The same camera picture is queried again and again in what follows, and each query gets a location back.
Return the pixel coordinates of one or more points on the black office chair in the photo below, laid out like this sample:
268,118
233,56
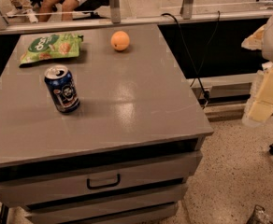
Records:
90,6

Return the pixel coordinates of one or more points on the green chip bag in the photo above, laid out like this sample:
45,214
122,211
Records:
52,47

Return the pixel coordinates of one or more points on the grey drawer cabinet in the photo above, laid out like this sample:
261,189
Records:
137,117

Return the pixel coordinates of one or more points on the blue pepsi can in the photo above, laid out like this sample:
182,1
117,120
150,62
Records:
61,86

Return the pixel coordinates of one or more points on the black drawer handle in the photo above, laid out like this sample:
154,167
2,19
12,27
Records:
103,183

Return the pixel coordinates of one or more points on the orange fruit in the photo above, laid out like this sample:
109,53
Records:
120,40

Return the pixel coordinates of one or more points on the standing person legs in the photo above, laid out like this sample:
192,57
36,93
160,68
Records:
22,7

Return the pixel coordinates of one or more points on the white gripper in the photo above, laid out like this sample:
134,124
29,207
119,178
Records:
262,103

